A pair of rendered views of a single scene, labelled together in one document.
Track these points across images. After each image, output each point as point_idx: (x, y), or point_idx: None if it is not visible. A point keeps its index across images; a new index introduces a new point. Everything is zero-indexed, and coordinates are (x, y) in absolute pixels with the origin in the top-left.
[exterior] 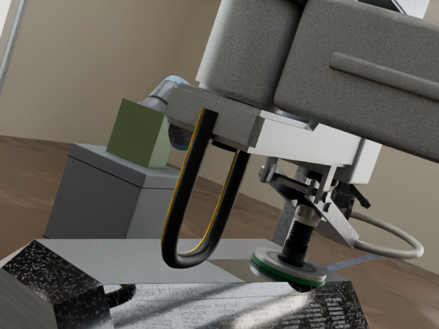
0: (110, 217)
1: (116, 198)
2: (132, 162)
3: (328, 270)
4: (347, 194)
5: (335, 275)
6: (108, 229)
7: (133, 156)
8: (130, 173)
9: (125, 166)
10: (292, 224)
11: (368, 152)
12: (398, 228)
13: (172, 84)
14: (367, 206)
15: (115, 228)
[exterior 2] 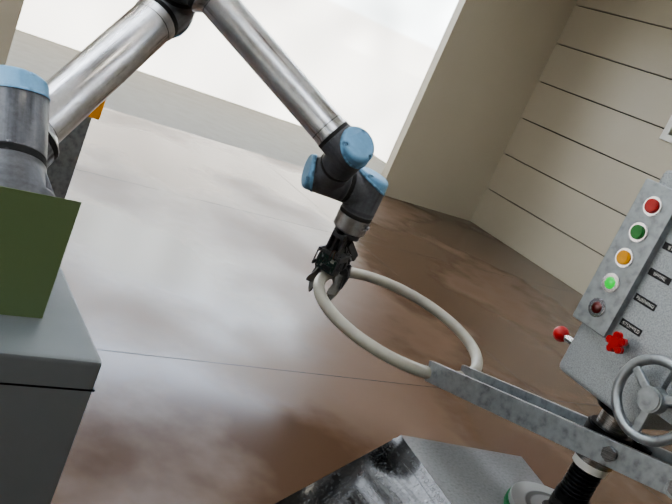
0: (14, 463)
1: (26, 424)
2: (2, 315)
3: (498, 454)
4: (345, 255)
5: (513, 461)
6: (9, 485)
7: (1, 304)
8: (63, 371)
9: (44, 358)
10: (582, 477)
11: None
12: (392, 280)
13: (28, 99)
14: (355, 258)
15: (30, 477)
